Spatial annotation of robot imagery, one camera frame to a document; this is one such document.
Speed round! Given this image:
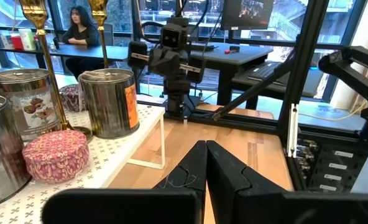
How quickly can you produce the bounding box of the black office desk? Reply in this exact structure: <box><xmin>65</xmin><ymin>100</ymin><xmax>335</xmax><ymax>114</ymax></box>
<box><xmin>0</xmin><ymin>43</ymin><xmax>131</xmax><ymax>75</ymax></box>

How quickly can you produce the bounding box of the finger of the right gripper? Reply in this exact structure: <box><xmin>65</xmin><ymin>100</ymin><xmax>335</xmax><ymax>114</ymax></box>
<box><xmin>127</xmin><ymin>40</ymin><xmax>149</xmax><ymax>69</ymax></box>
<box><xmin>186</xmin><ymin>58</ymin><xmax>206</xmax><ymax>84</ymax></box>

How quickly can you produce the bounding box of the clear glass jar candle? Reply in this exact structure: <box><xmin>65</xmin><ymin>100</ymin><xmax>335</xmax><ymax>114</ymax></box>
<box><xmin>0</xmin><ymin>68</ymin><xmax>62</xmax><ymax>142</ymax></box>

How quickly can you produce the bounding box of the white perforated shelf riser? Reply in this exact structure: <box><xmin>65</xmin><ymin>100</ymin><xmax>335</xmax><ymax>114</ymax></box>
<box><xmin>0</xmin><ymin>104</ymin><xmax>167</xmax><ymax>224</ymax></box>

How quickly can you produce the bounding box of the gold candlestick holder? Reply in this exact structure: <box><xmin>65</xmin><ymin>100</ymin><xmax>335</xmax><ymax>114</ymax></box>
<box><xmin>18</xmin><ymin>0</ymin><xmax>94</xmax><ymax>143</ymax></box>
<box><xmin>87</xmin><ymin>0</ymin><xmax>109</xmax><ymax>70</ymax></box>

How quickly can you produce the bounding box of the silver lidded candle jar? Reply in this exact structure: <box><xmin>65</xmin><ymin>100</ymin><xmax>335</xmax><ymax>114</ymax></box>
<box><xmin>0</xmin><ymin>95</ymin><xmax>32</xmax><ymax>210</ymax></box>

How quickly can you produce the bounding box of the beige cord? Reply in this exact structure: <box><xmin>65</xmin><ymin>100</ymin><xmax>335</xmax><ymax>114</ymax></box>
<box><xmin>298</xmin><ymin>101</ymin><xmax>368</xmax><ymax>123</ymax></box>

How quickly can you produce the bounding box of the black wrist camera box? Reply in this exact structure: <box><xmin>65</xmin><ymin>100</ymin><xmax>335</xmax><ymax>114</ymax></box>
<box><xmin>160</xmin><ymin>17</ymin><xmax>190</xmax><ymax>50</ymax></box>

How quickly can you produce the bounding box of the black monitor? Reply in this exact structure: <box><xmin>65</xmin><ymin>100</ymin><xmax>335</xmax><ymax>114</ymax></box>
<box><xmin>220</xmin><ymin>0</ymin><xmax>275</xmax><ymax>31</ymax></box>

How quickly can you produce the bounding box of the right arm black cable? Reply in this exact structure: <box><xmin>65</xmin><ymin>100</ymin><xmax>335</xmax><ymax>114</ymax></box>
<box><xmin>140</xmin><ymin>0</ymin><xmax>209</xmax><ymax>44</ymax></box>

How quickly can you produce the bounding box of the red container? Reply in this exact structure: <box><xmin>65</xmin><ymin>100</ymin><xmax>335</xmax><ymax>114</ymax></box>
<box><xmin>9</xmin><ymin>32</ymin><xmax>25</xmax><ymax>51</ymax></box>

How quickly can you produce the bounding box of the black standing desk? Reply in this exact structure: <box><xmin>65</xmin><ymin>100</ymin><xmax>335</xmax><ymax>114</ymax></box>
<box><xmin>188</xmin><ymin>41</ymin><xmax>275</xmax><ymax>110</ymax></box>

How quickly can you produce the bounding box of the black aluminium table frame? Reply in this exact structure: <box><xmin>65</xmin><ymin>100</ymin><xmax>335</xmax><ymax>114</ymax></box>
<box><xmin>163</xmin><ymin>0</ymin><xmax>331</xmax><ymax>191</ymax></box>

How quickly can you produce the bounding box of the person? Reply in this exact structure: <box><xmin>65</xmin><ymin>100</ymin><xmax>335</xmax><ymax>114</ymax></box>
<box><xmin>62</xmin><ymin>5</ymin><xmax>106</xmax><ymax>80</ymax></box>

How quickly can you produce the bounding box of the black laptop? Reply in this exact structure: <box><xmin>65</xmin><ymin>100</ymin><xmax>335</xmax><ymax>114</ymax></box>
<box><xmin>232</xmin><ymin>60</ymin><xmax>325</xmax><ymax>98</ymax></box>

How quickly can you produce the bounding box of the floral patterned round tin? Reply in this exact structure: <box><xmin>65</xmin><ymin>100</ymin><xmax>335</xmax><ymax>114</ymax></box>
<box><xmin>58</xmin><ymin>83</ymin><xmax>87</xmax><ymax>113</ymax></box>

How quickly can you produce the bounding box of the pink round candle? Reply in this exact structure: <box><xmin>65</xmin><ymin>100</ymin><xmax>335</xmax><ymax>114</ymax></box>
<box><xmin>21</xmin><ymin>129</ymin><xmax>91</xmax><ymax>184</ymax></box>

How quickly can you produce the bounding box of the black control box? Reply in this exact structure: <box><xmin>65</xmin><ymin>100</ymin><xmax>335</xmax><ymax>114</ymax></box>
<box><xmin>295</xmin><ymin>139</ymin><xmax>368</xmax><ymax>194</ymax></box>

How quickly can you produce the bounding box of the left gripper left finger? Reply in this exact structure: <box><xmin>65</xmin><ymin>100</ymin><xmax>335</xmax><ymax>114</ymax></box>
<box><xmin>42</xmin><ymin>139</ymin><xmax>208</xmax><ymax>224</ymax></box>

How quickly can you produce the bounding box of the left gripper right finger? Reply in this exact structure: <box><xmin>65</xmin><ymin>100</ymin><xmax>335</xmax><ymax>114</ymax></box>
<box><xmin>205</xmin><ymin>140</ymin><xmax>368</xmax><ymax>224</ymax></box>

